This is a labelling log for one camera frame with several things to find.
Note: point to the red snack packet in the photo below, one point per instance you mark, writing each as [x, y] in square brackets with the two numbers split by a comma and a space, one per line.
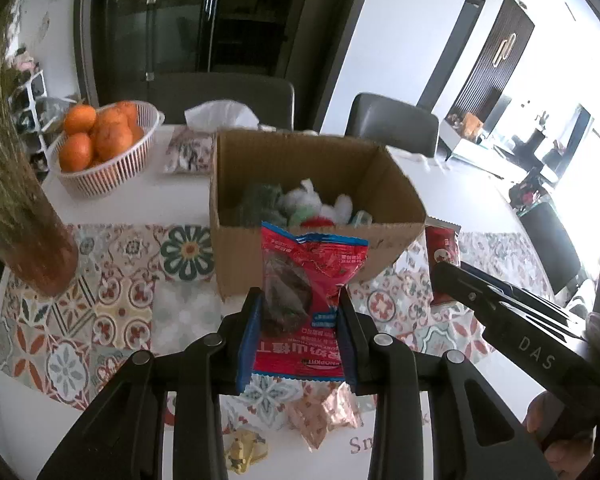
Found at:
[441, 250]
[325, 270]

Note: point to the orange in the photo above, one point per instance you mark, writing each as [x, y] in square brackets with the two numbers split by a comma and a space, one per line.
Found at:
[137, 132]
[75, 152]
[80, 119]
[112, 137]
[127, 109]

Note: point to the glass vase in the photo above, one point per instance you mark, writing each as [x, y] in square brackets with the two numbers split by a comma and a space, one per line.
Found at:
[35, 250]

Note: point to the pink gold foil packet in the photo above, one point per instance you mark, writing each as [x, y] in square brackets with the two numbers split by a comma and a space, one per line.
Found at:
[325, 412]

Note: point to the small green packet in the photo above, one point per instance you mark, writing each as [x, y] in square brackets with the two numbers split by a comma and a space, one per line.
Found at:
[362, 217]

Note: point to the person's right hand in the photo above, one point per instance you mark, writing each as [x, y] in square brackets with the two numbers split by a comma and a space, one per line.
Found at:
[540, 417]

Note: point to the green plush toy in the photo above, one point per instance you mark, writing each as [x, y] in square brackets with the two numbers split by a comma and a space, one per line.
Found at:
[260, 202]

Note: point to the dark slatted wall panel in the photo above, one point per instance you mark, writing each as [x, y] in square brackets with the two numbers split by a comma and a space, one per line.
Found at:
[495, 45]

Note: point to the orange bag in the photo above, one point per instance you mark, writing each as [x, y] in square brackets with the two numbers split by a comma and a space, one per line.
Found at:
[472, 124]

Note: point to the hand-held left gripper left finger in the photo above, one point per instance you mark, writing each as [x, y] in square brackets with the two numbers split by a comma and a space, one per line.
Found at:
[250, 340]

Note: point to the white rabbit plush toy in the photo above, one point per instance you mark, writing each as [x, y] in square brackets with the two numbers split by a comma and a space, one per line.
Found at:
[305, 197]

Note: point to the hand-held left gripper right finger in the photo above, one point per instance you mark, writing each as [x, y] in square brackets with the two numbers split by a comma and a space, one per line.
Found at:
[347, 340]

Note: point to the white plastic fruit basket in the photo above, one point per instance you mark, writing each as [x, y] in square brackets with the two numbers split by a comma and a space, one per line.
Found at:
[110, 175]

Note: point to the dark glass sliding door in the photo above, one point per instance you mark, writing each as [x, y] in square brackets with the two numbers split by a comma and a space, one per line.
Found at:
[180, 25]

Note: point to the brown cardboard box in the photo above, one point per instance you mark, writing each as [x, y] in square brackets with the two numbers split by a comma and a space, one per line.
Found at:
[240, 260]

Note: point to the dried flower bunch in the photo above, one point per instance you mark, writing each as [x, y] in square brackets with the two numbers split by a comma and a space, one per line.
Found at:
[0, 125]

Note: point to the grey dining chair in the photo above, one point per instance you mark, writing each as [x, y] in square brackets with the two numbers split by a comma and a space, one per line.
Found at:
[390, 120]
[552, 245]
[220, 95]

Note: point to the yellow candy wrapper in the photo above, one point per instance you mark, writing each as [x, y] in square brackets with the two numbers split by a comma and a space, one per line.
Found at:
[245, 452]

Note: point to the dark interior door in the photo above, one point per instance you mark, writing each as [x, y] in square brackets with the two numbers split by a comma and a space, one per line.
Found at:
[455, 45]

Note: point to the white shelf rack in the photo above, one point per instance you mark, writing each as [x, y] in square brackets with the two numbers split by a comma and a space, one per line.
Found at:
[30, 95]

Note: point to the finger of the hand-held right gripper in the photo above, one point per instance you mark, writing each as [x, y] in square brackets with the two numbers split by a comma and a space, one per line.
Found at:
[470, 295]
[525, 297]

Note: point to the printed tissue pack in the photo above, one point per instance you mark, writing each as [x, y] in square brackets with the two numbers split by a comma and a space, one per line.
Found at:
[192, 152]

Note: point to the patterned tablecloth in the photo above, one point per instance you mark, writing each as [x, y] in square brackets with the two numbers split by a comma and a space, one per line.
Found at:
[120, 310]

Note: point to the white tv cabinet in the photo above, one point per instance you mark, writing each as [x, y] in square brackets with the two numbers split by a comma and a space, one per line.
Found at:
[480, 152]

